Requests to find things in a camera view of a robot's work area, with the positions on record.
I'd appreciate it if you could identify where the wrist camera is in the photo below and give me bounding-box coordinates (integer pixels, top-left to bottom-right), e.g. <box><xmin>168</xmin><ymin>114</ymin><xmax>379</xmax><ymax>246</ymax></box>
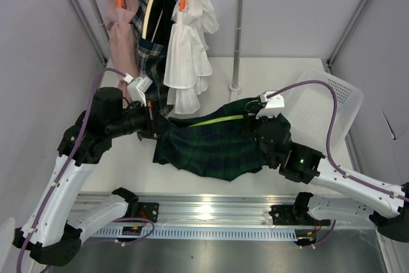
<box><xmin>127</xmin><ymin>75</ymin><xmax>153</xmax><ymax>106</ymax></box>
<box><xmin>256</xmin><ymin>91</ymin><xmax>285</xmax><ymax>120</ymax></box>

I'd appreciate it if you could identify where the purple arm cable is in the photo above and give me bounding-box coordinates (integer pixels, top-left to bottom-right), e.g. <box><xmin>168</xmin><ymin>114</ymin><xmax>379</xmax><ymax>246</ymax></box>
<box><xmin>268</xmin><ymin>80</ymin><xmax>409</xmax><ymax>250</ymax></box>
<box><xmin>15</xmin><ymin>67</ymin><xmax>156</xmax><ymax>273</ymax></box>

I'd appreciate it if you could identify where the white slotted cable duct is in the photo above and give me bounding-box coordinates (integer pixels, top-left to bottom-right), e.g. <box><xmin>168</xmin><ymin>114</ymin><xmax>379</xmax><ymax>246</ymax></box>
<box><xmin>93</xmin><ymin>226</ymin><xmax>298</xmax><ymax>242</ymax></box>

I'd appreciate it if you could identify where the pink skirt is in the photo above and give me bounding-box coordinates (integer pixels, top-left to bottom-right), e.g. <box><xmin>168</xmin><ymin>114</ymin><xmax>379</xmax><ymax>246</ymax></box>
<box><xmin>105</xmin><ymin>0</ymin><xmax>141</xmax><ymax>95</ymax></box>

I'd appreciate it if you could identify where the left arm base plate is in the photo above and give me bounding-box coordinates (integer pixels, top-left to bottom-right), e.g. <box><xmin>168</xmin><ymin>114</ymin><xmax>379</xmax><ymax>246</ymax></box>
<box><xmin>123</xmin><ymin>202</ymin><xmax>160</xmax><ymax>223</ymax></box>

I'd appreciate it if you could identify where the green plastic hanger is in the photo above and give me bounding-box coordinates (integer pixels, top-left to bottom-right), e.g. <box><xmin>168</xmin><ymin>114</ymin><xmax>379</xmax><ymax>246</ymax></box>
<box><xmin>190</xmin><ymin>115</ymin><xmax>244</xmax><ymax>127</ymax></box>

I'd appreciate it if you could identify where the cream wooden hanger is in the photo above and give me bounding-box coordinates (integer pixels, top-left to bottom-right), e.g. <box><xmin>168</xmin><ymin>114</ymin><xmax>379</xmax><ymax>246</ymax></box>
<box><xmin>142</xmin><ymin>0</ymin><xmax>164</xmax><ymax>42</ymax></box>

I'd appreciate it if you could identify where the navy cream plaid skirt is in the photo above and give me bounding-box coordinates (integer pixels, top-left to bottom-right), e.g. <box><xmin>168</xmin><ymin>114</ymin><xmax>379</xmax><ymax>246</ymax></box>
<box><xmin>132</xmin><ymin>0</ymin><xmax>177</xmax><ymax>116</ymax></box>

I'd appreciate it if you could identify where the aluminium mounting rail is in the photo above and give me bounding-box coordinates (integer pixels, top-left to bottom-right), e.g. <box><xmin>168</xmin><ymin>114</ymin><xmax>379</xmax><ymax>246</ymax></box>
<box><xmin>70</xmin><ymin>192</ymin><xmax>381</xmax><ymax>230</ymax></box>

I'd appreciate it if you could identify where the white plastic basket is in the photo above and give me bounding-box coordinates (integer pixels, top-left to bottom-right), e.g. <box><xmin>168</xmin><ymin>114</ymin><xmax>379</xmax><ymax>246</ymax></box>
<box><xmin>282</xmin><ymin>70</ymin><xmax>364</xmax><ymax>154</ymax></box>

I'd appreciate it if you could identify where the dark green plaid skirt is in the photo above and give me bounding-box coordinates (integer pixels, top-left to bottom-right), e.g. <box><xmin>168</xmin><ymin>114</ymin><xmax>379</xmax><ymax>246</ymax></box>
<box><xmin>152</xmin><ymin>95</ymin><xmax>293</xmax><ymax>181</ymax></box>

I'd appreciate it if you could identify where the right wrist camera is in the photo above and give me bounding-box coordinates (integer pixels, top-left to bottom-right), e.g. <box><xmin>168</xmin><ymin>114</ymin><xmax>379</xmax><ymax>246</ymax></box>
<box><xmin>256</xmin><ymin>91</ymin><xmax>285</xmax><ymax>120</ymax></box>

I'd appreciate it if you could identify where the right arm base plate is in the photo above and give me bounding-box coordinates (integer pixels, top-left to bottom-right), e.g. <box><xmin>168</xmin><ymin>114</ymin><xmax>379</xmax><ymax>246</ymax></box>
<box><xmin>268</xmin><ymin>205</ymin><xmax>331</xmax><ymax>226</ymax></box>

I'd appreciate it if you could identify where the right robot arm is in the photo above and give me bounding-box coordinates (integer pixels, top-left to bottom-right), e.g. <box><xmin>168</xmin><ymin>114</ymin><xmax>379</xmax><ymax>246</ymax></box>
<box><xmin>244</xmin><ymin>114</ymin><xmax>408</xmax><ymax>243</ymax></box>

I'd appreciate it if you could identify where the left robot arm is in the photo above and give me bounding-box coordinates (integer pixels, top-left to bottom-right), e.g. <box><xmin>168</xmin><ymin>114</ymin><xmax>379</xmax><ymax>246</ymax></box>
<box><xmin>13</xmin><ymin>87</ymin><xmax>173</xmax><ymax>267</ymax></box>

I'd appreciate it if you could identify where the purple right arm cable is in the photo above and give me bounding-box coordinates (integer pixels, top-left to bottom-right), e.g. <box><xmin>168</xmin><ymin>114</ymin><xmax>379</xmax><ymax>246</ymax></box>
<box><xmin>268</xmin><ymin>80</ymin><xmax>409</xmax><ymax>250</ymax></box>

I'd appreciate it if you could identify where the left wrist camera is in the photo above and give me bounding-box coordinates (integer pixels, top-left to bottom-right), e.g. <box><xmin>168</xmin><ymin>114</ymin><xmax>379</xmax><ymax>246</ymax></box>
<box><xmin>127</xmin><ymin>75</ymin><xmax>153</xmax><ymax>106</ymax></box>

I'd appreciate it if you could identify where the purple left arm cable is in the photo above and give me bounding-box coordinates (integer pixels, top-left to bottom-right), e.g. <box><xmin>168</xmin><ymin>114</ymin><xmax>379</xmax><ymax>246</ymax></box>
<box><xmin>15</xmin><ymin>67</ymin><xmax>156</xmax><ymax>273</ymax></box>

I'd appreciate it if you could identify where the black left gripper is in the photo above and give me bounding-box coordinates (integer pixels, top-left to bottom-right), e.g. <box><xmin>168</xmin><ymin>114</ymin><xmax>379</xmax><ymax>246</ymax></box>
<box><xmin>107</xmin><ymin>98</ymin><xmax>175</xmax><ymax>139</ymax></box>

